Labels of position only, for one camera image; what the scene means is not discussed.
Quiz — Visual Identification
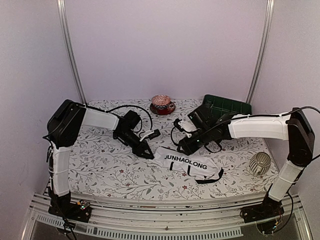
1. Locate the green divided organizer tray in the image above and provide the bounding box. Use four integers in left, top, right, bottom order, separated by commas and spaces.
202, 94, 252, 118

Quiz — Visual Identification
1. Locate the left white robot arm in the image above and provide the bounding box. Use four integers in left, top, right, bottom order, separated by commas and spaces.
44, 99, 160, 197

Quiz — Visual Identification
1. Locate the white black-trimmed underwear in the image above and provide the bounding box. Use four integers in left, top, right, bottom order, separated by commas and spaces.
153, 146, 224, 184

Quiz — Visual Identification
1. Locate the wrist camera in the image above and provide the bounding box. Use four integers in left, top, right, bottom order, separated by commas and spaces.
139, 129, 161, 142
173, 118, 197, 138

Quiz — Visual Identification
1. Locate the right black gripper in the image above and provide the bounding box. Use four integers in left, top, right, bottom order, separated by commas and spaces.
177, 126, 213, 156

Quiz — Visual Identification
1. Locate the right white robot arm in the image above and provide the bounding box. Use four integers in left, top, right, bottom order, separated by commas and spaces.
173, 107, 316, 218

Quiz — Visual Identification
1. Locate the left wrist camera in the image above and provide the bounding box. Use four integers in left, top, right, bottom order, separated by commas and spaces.
139, 129, 161, 142

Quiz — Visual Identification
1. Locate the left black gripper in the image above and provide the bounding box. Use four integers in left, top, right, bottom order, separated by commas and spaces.
116, 129, 155, 160

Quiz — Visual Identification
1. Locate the dark red saucer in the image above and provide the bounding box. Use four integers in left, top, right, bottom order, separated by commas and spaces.
149, 101, 176, 116

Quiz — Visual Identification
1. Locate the striped glass mug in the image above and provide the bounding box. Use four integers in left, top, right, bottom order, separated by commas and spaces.
249, 152, 271, 177

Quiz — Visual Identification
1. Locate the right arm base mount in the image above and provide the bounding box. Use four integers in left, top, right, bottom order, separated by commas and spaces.
239, 192, 285, 223

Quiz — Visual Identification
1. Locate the front aluminium rail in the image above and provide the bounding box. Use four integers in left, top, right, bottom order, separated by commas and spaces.
20, 192, 316, 240

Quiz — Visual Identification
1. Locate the aluminium frame post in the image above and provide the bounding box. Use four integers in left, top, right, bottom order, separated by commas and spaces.
246, 0, 275, 104
56, 0, 87, 104

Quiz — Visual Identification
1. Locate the floral tablecloth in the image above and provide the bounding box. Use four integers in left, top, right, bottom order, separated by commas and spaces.
47, 98, 286, 201

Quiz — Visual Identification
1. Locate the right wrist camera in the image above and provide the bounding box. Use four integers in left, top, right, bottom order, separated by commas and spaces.
173, 118, 197, 138

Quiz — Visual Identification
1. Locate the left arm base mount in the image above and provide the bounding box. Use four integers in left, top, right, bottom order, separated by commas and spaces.
48, 191, 92, 223

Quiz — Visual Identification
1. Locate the left aluminium frame post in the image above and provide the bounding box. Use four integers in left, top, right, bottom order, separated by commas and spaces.
56, 0, 87, 104

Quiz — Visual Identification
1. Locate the red patterned bowl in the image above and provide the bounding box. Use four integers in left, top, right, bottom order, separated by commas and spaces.
151, 94, 171, 110

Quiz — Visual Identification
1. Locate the right aluminium frame post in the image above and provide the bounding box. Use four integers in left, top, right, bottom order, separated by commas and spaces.
246, 0, 275, 104

